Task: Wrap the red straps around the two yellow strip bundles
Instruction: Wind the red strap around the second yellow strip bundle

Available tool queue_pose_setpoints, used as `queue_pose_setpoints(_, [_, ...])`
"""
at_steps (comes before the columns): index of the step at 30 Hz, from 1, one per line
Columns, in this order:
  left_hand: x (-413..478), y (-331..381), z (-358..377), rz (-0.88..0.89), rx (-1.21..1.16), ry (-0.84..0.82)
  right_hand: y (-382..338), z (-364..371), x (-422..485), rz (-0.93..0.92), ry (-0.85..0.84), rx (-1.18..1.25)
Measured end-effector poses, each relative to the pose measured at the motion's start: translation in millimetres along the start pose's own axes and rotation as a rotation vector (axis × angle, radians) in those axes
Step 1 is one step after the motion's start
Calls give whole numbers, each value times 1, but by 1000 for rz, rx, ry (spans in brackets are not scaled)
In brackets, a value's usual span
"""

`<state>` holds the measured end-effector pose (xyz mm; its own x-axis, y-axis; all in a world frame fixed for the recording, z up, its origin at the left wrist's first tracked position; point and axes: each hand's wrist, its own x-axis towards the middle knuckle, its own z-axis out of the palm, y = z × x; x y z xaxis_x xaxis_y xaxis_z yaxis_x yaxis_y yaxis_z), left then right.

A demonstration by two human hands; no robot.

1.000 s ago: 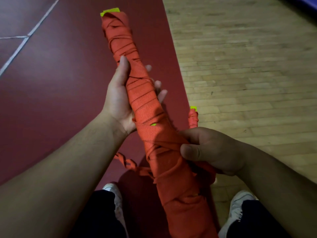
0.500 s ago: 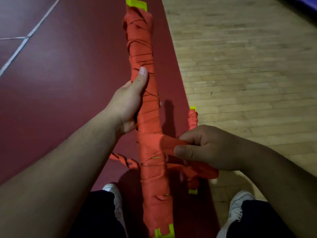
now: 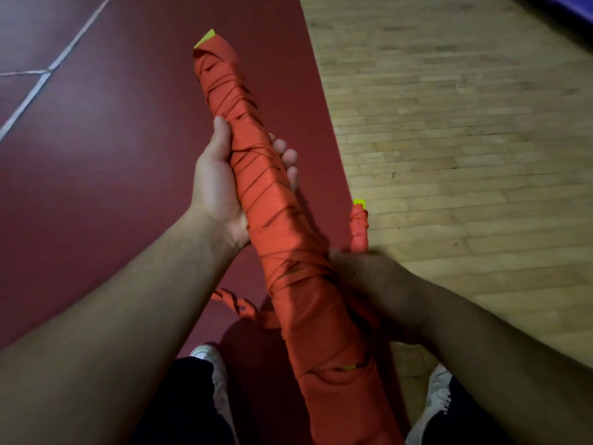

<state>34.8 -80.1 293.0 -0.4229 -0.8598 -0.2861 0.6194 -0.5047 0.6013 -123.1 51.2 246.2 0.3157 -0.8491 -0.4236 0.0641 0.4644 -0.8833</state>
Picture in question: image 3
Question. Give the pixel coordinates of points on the person's right hand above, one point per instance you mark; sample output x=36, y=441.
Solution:
x=384, y=287

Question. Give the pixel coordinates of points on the person's left hand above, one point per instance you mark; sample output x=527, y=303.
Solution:
x=217, y=180

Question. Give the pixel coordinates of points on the person's left forearm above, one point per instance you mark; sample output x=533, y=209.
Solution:
x=102, y=333

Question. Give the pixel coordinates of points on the person's right forearm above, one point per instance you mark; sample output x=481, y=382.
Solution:
x=514, y=370

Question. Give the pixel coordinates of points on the white right shoe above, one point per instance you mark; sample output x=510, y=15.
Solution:
x=433, y=398

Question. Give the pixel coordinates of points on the white shoe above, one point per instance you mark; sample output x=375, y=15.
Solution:
x=433, y=398
x=215, y=370

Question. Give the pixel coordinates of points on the black right trouser leg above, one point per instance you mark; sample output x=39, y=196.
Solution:
x=468, y=421

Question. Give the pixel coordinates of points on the black trouser leg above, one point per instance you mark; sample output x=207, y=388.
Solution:
x=180, y=403
x=468, y=421

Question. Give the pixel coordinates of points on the white left shoe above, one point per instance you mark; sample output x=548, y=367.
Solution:
x=215, y=370

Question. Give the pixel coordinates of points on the black left trouser leg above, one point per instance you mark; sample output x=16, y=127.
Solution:
x=180, y=403

